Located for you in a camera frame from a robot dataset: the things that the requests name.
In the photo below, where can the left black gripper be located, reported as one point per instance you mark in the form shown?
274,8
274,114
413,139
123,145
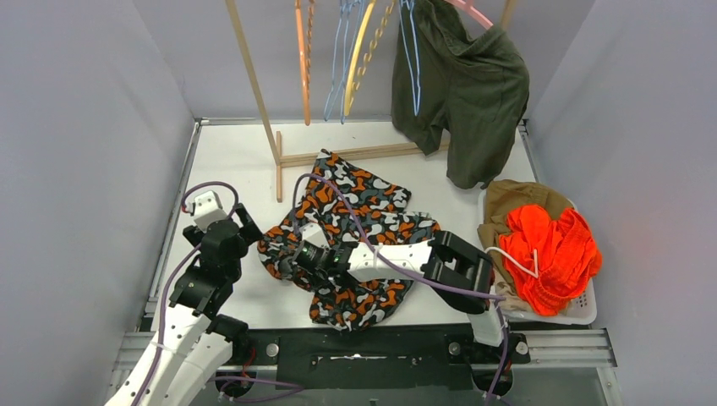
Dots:
241,222

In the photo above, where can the orange camouflage print shorts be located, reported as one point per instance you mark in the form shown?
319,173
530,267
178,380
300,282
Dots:
349,204

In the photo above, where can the light blue wire hanger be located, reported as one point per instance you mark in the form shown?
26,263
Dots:
338,60

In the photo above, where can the wooden clothes hanger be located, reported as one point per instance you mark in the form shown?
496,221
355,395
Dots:
304,38

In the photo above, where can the cream wooden hanger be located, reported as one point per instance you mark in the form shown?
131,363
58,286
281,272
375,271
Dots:
363,51

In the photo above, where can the olive brown shorts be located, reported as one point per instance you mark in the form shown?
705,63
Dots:
504,207

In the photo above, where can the beige shorts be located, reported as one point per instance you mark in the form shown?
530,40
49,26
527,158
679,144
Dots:
512,301

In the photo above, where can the red orange shorts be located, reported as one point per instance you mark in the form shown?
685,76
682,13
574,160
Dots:
582,259

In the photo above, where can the white plastic basket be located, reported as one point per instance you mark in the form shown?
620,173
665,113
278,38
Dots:
581,310

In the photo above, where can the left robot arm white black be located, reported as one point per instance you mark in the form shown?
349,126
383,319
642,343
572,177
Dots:
193,338

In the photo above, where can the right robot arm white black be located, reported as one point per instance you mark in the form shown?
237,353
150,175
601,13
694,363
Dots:
460,273

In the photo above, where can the dark green patterned shorts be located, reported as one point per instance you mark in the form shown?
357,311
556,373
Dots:
474,89

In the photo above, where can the pink plastic hanger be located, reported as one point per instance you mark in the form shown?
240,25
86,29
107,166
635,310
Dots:
468,7

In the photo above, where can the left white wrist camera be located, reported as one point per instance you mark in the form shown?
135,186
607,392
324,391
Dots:
207,208

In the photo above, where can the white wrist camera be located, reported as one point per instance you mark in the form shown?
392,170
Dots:
314,234
207,208

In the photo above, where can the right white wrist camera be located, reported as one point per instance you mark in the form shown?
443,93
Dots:
314,234

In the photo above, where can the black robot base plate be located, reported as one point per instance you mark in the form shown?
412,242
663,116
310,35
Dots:
381,357

